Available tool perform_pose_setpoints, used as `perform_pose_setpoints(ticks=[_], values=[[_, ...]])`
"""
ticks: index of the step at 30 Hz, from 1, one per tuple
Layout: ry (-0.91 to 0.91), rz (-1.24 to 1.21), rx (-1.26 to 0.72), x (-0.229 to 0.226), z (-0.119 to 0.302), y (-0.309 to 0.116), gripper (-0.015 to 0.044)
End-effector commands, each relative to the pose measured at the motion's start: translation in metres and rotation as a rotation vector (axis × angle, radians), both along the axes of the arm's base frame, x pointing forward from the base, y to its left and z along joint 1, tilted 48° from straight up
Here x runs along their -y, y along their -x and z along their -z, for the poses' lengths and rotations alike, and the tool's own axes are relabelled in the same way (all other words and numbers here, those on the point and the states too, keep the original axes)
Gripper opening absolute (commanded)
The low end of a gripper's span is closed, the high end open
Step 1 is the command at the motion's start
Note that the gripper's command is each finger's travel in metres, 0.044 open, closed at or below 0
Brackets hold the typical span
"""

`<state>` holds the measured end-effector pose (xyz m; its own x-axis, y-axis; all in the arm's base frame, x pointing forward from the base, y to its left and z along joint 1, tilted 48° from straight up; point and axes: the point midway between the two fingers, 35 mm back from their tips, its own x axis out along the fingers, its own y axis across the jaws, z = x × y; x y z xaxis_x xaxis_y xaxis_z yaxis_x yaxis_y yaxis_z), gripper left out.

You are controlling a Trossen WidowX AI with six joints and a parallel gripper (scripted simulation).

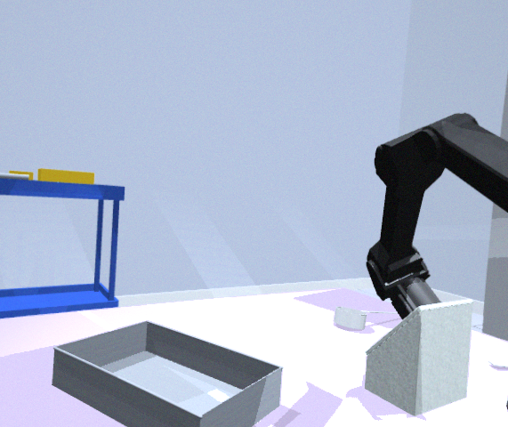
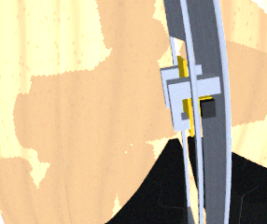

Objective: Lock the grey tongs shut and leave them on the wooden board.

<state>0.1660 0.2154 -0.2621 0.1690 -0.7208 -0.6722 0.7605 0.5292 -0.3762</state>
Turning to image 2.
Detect light wooden board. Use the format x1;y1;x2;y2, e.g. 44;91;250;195
0;0;267;224

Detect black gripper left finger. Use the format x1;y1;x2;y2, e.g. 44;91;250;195
106;138;189;224

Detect grey metal tongs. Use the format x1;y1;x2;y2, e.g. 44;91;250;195
159;0;232;224

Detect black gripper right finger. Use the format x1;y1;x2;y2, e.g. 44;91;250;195
187;135;267;224

